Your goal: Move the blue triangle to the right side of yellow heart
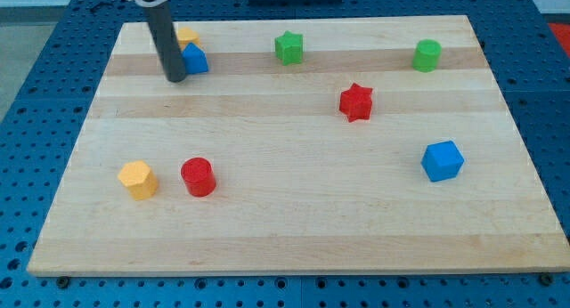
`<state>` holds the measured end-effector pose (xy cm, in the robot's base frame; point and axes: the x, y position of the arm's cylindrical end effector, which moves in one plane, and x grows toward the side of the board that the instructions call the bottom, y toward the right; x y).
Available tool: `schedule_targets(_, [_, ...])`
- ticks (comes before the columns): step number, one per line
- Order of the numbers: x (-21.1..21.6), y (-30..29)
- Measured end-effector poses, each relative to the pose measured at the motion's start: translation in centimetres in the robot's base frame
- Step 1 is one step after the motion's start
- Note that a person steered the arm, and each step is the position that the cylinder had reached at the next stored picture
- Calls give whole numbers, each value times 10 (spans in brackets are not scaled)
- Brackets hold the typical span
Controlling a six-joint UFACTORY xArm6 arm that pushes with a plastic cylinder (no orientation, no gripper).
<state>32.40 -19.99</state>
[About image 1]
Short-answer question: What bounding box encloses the red cylinder block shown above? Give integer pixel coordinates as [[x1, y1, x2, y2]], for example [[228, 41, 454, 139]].
[[180, 157, 216, 198]]

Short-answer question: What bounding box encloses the blue cube block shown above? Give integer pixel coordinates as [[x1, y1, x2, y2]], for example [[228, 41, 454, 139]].
[[421, 141, 465, 182]]

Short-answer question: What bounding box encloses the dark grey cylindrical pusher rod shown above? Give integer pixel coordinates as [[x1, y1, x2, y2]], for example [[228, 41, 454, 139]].
[[146, 1, 186, 83]]

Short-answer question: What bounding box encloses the black screw front right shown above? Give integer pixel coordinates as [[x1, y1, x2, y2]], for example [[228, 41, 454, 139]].
[[538, 273, 554, 287]]

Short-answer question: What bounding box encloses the blue triangle block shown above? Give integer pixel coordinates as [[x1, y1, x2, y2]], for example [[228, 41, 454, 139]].
[[182, 43, 209, 74]]

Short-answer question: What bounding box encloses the green cylinder block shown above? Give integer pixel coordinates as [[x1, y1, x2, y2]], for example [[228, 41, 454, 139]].
[[411, 39, 442, 72]]

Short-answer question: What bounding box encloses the yellow hexagon block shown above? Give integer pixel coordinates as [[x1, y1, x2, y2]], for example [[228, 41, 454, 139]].
[[118, 160, 159, 201]]

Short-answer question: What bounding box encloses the green star block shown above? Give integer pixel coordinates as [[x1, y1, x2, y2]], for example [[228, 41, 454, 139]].
[[274, 30, 304, 66]]

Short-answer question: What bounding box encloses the red star block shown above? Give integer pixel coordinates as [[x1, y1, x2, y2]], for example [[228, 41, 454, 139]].
[[339, 83, 373, 122]]

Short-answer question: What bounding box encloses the black screw front left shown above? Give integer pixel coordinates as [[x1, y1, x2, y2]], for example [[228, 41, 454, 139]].
[[55, 276, 70, 289]]

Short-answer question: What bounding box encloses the black screw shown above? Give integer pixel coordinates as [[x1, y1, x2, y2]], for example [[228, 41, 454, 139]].
[[538, 273, 554, 287], [55, 276, 70, 289]]

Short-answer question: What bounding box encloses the light wooden board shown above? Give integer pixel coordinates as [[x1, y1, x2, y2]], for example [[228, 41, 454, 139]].
[[28, 15, 569, 277]]

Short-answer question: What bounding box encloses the yellow heart block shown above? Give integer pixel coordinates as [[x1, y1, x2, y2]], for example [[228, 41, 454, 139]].
[[176, 27, 201, 51]]

